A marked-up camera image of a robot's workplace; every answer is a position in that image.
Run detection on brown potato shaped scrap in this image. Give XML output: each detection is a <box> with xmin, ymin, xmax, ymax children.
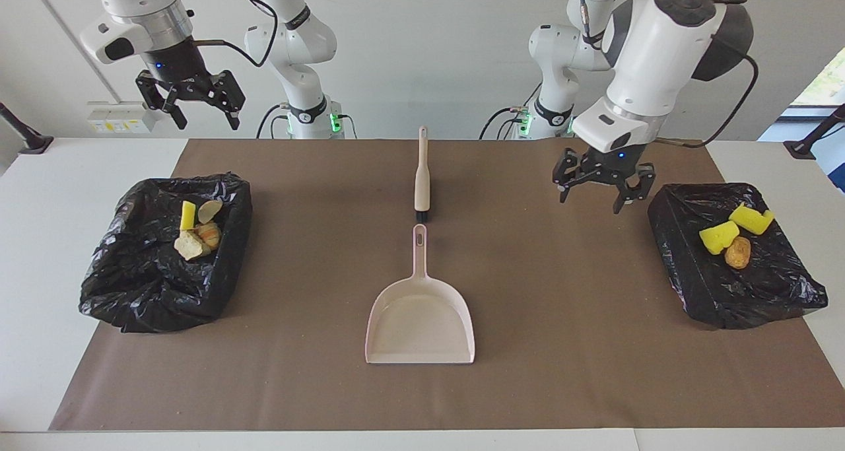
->
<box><xmin>724</xmin><ymin>236</ymin><xmax>753</xmax><ymax>270</ymax></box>

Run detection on flat black bag covered bin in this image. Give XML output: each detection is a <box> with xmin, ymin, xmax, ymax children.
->
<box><xmin>647</xmin><ymin>182</ymin><xmax>829</xmax><ymax>331</ymax></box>

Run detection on pale yellow ridged foam scrap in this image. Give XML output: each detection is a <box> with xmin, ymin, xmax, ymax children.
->
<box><xmin>174</xmin><ymin>230</ymin><xmax>213</xmax><ymax>261</ymax></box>

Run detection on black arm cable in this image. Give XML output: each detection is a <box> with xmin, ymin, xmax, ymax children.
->
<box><xmin>195</xmin><ymin>0</ymin><xmax>279</xmax><ymax>69</ymax></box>
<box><xmin>650</xmin><ymin>0</ymin><xmax>760</xmax><ymax>150</ymax></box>

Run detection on brown paper table mat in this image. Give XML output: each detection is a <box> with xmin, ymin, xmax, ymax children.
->
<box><xmin>50</xmin><ymin>139</ymin><xmax>845</xmax><ymax>432</ymax></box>

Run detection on beige hand brush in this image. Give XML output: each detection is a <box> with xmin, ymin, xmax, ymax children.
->
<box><xmin>413</xmin><ymin>125</ymin><xmax>431</xmax><ymax>224</ymax></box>

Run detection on black base power cable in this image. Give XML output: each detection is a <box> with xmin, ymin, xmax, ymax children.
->
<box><xmin>256</xmin><ymin>103</ymin><xmax>292</xmax><ymax>140</ymax></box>
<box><xmin>479</xmin><ymin>85</ymin><xmax>543</xmax><ymax>140</ymax></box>

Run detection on yellow blocky sponge scrap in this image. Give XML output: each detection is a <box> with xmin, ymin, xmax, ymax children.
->
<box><xmin>699</xmin><ymin>221</ymin><xmax>741</xmax><ymax>256</ymax></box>

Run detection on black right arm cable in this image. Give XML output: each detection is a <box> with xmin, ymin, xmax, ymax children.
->
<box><xmin>195</xmin><ymin>0</ymin><xmax>279</xmax><ymax>69</ymax></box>

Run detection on thin grey wall conduit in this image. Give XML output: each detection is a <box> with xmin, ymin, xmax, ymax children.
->
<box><xmin>25</xmin><ymin>0</ymin><xmax>121</xmax><ymax>103</ymax></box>

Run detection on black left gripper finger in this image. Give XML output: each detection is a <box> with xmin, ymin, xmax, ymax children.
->
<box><xmin>612</xmin><ymin>162</ymin><xmax>656</xmax><ymax>215</ymax></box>
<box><xmin>552</xmin><ymin>149</ymin><xmax>588</xmax><ymax>204</ymax></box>

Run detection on black angled stand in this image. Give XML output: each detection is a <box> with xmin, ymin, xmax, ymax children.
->
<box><xmin>783</xmin><ymin>104</ymin><xmax>845</xmax><ymax>160</ymax></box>
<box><xmin>0</xmin><ymin>101</ymin><xmax>54</xmax><ymax>155</ymax></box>

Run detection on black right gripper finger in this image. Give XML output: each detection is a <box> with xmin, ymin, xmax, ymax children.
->
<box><xmin>135</xmin><ymin>70</ymin><xmax>189</xmax><ymax>131</ymax></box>
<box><xmin>205</xmin><ymin>70</ymin><xmax>247</xmax><ymax>132</ymax></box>

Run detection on beige plastic dustpan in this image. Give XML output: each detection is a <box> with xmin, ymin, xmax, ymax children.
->
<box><xmin>364</xmin><ymin>224</ymin><xmax>476</xmax><ymax>365</ymax></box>

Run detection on white wall socket box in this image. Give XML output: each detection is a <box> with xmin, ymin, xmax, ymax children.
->
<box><xmin>86</xmin><ymin>100</ymin><xmax>160</xmax><ymax>135</ymax></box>

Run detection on open crumpled black bag bin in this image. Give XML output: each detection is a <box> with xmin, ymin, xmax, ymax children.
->
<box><xmin>78</xmin><ymin>172</ymin><xmax>254</xmax><ymax>335</ymax></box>

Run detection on yellow arched sponge scrap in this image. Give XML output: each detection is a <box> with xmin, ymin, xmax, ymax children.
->
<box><xmin>729</xmin><ymin>203</ymin><xmax>776</xmax><ymax>236</ymax></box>

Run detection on window with green view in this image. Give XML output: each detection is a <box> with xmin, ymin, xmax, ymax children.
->
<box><xmin>789</xmin><ymin>45</ymin><xmax>845</xmax><ymax>108</ymax></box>

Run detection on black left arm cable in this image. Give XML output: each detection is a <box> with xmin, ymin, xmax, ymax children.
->
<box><xmin>650</xmin><ymin>0</ymin><xmax>760</xmax><ymax>150</ymax></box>

